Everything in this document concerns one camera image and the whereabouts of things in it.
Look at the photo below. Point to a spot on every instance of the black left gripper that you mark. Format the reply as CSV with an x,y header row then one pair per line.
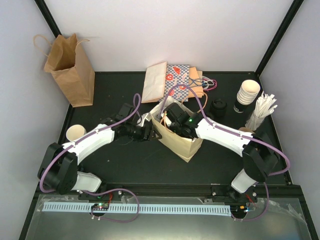
x,y
149,133

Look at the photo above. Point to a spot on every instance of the cream paper bag with handles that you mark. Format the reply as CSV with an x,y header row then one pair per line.
x,y
185,148

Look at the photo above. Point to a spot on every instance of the glass of wrapped stirrers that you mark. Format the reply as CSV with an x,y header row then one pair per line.
x,y
264,106

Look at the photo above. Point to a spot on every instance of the left stack of paper cups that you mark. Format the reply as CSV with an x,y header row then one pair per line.
x,y
74,132

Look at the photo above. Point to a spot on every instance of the light blue slotted cable duct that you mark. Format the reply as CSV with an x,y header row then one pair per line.
x,y
121,208

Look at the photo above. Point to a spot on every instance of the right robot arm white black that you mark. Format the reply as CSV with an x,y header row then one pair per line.
x,y
258,159

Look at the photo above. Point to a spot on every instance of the black right frame post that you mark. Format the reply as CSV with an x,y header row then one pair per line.
x,y
283,27

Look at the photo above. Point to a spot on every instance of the white flat paper bag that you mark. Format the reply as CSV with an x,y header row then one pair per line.
x,y
154,83

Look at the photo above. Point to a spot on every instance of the standing brown paper bag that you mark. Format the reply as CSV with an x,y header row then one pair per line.
x,y
71,69

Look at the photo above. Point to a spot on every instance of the black left frame post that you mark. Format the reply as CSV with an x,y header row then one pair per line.
x,y
42,6

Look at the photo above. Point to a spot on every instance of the stack of white paper cups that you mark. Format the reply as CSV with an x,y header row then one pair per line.
x,y
247,93

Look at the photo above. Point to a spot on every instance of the black frame post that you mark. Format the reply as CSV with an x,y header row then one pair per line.
x,y
283,27
42,6

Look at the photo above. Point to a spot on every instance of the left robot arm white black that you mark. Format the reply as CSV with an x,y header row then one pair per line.
x,y
60,171

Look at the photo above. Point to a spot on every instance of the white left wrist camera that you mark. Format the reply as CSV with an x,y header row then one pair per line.
x,y
146,117

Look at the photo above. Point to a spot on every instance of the tall black lid stack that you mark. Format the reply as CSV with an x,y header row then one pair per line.
x,y
218,108

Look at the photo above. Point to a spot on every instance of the brown flat paper bag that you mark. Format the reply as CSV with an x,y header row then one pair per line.
x,y
194,83

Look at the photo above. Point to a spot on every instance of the blue checkered paper bag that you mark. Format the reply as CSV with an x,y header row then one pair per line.
x,y
175,75

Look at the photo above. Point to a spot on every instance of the small circuit board with LEDs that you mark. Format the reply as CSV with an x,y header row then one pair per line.
x,y
100,207

